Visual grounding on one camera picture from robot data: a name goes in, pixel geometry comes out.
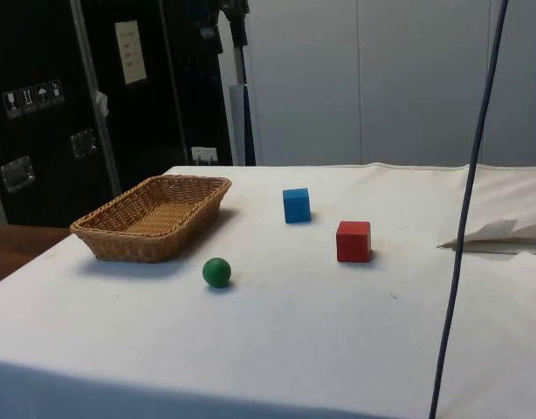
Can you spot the blue cube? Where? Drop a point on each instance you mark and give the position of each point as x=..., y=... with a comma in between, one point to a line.
x=297, y=207

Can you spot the wicker basket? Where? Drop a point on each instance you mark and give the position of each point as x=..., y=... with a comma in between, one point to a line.
x=119, y=244

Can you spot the green ball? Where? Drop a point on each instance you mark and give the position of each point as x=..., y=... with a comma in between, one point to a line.
x=216, y=272

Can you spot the red cube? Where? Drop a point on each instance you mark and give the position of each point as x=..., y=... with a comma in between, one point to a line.
x=353, y=244

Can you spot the pale lockers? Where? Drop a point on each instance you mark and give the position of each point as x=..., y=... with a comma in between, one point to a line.
x=381, y=78

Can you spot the black cabinet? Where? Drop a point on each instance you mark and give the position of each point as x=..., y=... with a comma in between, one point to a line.
x=45, y=52

